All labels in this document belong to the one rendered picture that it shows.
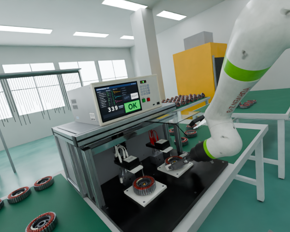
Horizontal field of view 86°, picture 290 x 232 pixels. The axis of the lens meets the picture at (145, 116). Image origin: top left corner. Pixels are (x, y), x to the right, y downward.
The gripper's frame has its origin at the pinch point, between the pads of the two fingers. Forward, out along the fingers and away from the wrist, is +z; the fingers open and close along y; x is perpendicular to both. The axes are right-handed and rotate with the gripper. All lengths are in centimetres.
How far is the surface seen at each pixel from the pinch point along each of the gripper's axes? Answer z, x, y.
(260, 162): 1, -44, 90
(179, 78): 165, 147, 323
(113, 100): -9.6, 43.0, -23.1
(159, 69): 196, 211, 308
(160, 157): 10.7, 6.0, 1.0
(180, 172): -4.5, -4.9, -4.2
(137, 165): 0.1, 9.3, -22.6
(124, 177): 10.0, 7.2, -26.9
